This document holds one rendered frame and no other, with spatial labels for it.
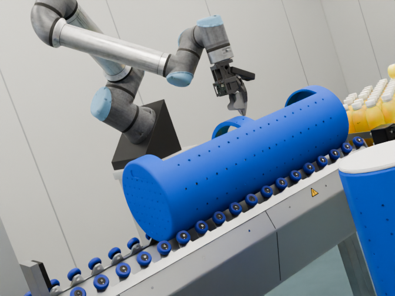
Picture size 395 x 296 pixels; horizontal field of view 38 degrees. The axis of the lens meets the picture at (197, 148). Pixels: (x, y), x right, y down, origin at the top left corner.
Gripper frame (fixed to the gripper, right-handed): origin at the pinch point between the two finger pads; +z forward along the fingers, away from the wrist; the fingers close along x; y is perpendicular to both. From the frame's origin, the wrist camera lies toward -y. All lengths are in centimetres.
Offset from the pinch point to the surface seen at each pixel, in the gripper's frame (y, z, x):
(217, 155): 26.8, 8.1, 12.6
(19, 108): -13, -37, -277
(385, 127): -44, 24, 23
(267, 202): 11.9, 30.8, 10.9
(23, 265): 93, 16, -1
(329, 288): -79, 124, -74
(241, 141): 15.0, 7.4, 12.2
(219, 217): 32.7, 27.1, 11.1
